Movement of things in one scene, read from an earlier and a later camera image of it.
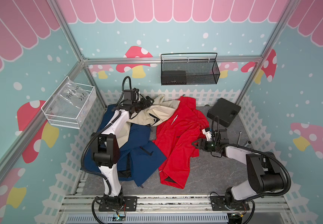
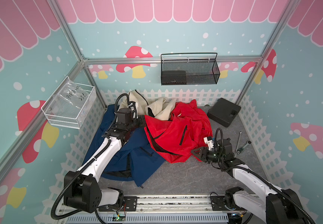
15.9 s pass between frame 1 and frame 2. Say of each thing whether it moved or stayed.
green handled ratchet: stayed
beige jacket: moved
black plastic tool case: stayed
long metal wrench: stayed
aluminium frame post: stayed
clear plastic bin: stayed
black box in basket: stayed
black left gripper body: moved
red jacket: moved
